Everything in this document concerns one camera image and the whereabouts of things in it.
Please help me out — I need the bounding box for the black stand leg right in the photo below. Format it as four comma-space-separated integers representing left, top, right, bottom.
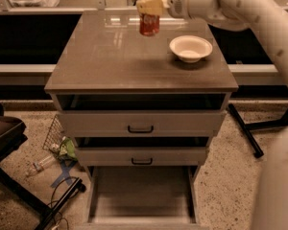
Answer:
228, 103, 288, 158

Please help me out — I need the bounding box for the middle drawer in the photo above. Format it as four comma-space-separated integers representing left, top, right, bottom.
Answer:
76, 137, 209, 166

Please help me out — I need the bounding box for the wire mesh basket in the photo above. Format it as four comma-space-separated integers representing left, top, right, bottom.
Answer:
42, 116, 64, 150

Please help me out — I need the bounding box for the bottom drawer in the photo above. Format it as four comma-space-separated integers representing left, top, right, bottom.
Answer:
75, 166, 209, 230

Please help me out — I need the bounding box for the drawer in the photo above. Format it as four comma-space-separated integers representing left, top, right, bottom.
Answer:
75, 166, 209, 230
55, 93, 228, 138
76, 137, 209, 166

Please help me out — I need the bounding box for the grey drawer cabinet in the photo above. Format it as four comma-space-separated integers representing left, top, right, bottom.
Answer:
43, 9, 239, 230

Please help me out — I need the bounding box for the top drawer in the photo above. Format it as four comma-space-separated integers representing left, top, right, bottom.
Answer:
55, 93, 228, 138

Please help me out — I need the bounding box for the black stand frame left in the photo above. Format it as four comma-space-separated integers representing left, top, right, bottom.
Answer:
0, 168, 86, 230

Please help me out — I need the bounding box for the green chip bag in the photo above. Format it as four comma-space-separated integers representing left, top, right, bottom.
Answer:
50, 136, 77, 161

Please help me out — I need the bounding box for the black top drawer handle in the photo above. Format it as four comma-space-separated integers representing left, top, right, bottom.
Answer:
127, 126, 155, 134

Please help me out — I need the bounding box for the black drawer handle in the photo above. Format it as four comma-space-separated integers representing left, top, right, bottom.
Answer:
131, 158, 154, 166
127, 126, 155, 134

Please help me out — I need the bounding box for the black cable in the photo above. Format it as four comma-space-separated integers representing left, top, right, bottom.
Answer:
47, 175, 84, 230

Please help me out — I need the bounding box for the clear plastic bottle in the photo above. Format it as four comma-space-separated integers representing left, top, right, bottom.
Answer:
25, 155, 57, 177

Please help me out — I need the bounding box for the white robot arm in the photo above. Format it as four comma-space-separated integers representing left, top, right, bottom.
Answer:
136, 0, 288, 230

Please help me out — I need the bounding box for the dark chair seat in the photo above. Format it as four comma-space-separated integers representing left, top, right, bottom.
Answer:
0, 104, 27, 162

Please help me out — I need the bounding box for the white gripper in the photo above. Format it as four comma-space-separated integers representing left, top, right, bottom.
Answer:
136, 0, 201, 19

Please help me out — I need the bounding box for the red coke can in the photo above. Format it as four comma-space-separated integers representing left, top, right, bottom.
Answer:
139, 13, 159, 36

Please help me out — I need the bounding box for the white paper bowl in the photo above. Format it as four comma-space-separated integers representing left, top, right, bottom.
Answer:
169, 35, 213, 63

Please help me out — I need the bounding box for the black middle drawer handle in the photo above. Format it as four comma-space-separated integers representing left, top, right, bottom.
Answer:
131, 158, 154, 166

